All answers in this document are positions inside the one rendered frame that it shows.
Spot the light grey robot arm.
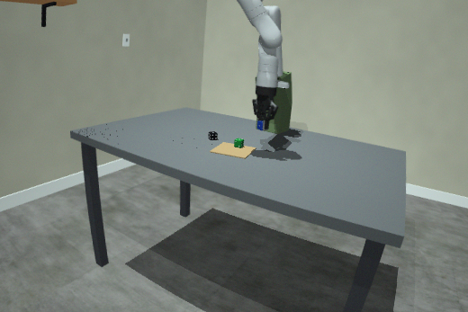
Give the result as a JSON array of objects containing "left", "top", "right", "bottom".
[{"left": 237, "top": 0, "right": 289, "bottom": 88}]

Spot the black die with white pips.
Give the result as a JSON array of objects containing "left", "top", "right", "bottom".
[{"left": 208, "top": 131, "right": 218, "bottom": 140}]

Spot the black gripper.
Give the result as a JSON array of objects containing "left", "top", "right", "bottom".
[{"left": 252, "top": 85, "right": 278, "bottom": 130}]

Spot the green die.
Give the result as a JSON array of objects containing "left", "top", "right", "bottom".
[{"left": 234, "top": 138, "right": 244, "bottom": 148}]

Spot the beige square mat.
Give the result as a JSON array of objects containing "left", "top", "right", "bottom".
[{"left": 210, "top": 142, "right": 256, "bottom": 159}]

